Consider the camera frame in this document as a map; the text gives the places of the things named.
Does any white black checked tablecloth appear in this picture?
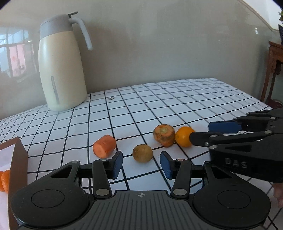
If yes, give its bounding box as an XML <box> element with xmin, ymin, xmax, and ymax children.
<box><xmin>0</xmin><ymin>77</ymin><xmax>283</xmax><ymax>230</ymax></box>

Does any yellow orange citrus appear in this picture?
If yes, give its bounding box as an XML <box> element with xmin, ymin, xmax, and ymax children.
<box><xmin>175</xmin><ymin>126</ymin><xmax>195</xmax><ymax>148</ymax></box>

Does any brown box white interior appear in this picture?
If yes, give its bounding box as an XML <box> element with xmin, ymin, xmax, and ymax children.
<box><xmin>1</xmin><ymin>137</ymin><xmax>28</xmax><ymax>229</ymax></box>

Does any carrot top piece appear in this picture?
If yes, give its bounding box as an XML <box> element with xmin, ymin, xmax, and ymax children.
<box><xmin>153</xmin><ymin>124</ymin><xmax>175</xmax><ymax>148</ymax></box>

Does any large orange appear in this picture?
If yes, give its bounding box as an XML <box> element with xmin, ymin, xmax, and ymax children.
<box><xmin>3</xmin><ymin>170</ymin><xmax>11</xmax><ymax>193</ymax></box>

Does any wooden side table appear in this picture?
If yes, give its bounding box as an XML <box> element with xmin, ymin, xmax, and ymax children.
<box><xmin>261</xmin><ymin>41</ymin><xmax>282</xmax><ymax>108</ymax></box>

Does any brown kiwi fruit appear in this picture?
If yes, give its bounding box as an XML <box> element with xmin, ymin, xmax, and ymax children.
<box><xmin>132</xmin><ymin>144</ymin><xmax>153</xmax><ymax>163</ymax></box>

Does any cream thermos jug grey lid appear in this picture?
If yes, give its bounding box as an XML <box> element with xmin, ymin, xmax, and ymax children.
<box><xmin>38</xmin><ymin>12</ymin><xmax>93</xmax><ymax>112</ymax></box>

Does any person's hand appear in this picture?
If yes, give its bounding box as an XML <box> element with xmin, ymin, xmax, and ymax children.
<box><xmin>272</xmin><ymin>183</ymin><xmax>283</xmax><ymax>208</ymax></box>

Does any small orange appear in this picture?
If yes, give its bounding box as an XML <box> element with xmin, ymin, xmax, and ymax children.
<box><xmin>0</xmin><ymin>171</ymin><xmax>5</xmax><ymax>192</ymax></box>

